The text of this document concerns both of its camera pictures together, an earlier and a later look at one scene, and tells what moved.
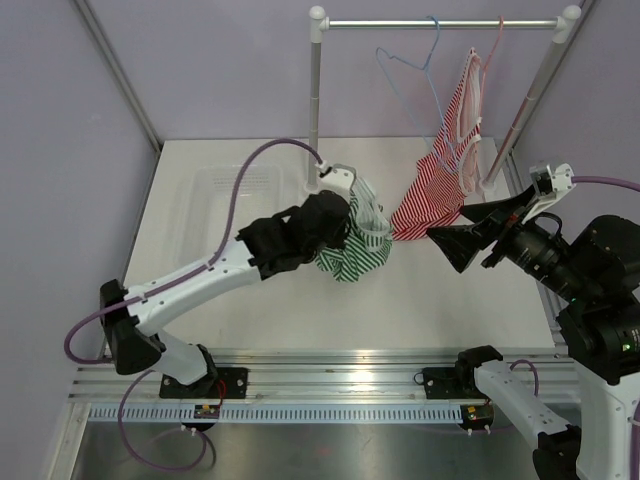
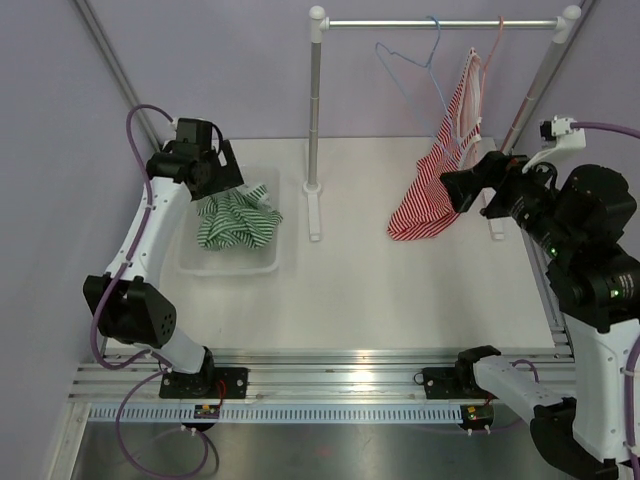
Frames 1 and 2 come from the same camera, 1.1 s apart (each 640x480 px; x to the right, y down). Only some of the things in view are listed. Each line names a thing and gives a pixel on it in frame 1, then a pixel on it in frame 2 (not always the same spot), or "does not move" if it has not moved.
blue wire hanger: (432, 96) → (379, 47)
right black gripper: (514, 226) → (496, 169)
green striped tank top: (368, 240) → (232, 219)
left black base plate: (219, 383) does not move
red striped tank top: (437, 186) does not move
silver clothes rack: (564, 23) does not move
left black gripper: (337, 240) → (227, 175)
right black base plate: (441, 383) does not move
